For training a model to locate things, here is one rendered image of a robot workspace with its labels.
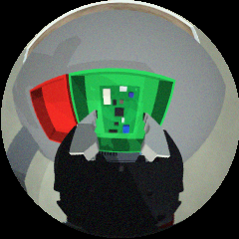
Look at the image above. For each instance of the green circuit board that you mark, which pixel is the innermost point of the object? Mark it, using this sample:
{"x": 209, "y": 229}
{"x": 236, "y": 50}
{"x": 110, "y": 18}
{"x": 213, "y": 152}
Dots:
{"x": 119, "y": 108}

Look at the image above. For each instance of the green bin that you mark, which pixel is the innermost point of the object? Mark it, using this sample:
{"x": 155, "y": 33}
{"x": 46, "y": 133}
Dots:
{"x": 154, "y": 98}

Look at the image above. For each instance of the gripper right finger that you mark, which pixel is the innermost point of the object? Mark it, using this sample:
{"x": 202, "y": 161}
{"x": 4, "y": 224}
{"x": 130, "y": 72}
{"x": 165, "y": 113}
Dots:
{"x": 158, "y": 146}

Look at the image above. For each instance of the red bin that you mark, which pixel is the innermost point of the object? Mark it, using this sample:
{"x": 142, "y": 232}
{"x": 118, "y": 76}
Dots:
{"x": 54, "y": 107}

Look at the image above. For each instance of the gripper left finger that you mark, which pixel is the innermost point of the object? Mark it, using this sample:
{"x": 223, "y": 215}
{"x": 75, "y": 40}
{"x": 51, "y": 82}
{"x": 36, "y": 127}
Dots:
{"x": 80, "y": 144}

